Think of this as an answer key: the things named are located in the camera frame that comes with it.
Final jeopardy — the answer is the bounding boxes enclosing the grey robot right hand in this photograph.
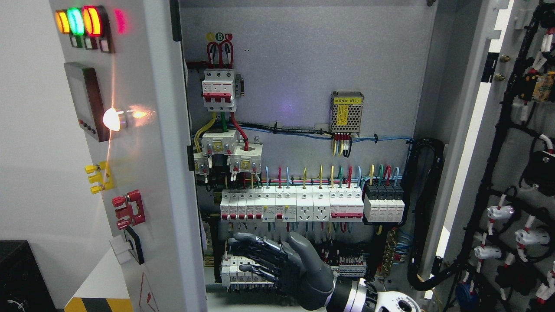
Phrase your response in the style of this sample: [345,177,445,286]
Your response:
[228,232,334,311]

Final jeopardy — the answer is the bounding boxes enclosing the grey cabinet door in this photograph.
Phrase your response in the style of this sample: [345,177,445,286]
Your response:
[408,0,554,312]
[50,0,208,312]

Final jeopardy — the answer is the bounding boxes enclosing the lower relay terminal row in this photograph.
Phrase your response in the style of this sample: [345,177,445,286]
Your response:
[216,241,367,292]

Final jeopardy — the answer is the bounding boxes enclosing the white socket breaker row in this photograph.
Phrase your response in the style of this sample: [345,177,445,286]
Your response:
[220,185,363,223]

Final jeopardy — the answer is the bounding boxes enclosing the black surge protector block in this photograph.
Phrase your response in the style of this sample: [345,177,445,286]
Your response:
[363,182,406,224]

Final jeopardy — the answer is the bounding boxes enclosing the white current transformers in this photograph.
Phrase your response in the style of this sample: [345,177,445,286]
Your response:
[193,130,262,176]

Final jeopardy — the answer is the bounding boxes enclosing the red electric warning sticker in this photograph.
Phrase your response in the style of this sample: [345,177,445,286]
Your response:
[139,272,159,312]

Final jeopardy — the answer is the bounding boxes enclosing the grey electrical cabinet body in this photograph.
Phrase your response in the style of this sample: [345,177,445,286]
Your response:
[178,0,490,312]

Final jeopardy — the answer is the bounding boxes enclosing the metal mesh power supply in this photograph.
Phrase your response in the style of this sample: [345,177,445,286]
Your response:
[329,91,364,133]

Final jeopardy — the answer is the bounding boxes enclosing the red white main breaker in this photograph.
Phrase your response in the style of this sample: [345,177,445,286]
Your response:
[202,68,245,112]

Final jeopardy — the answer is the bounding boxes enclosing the white glowing lamp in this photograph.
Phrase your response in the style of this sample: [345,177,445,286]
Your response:
[102,107,127,132]

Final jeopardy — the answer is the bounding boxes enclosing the black digital power meter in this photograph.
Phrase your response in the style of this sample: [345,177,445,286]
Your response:
[64,62,110,142]

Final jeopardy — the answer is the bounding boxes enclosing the red indicator light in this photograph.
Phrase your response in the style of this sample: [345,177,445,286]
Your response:
[82,5,115,53]

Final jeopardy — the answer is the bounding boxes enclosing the green indicator light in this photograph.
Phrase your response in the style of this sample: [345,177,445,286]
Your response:
[67,7,85,48]

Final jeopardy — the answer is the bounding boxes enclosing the yellow indicator light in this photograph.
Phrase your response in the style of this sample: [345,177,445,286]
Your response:
[54,10,71,34]

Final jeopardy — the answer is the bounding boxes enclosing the right black cable conduit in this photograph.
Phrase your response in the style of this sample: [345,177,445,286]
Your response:
[407,138,473,292]

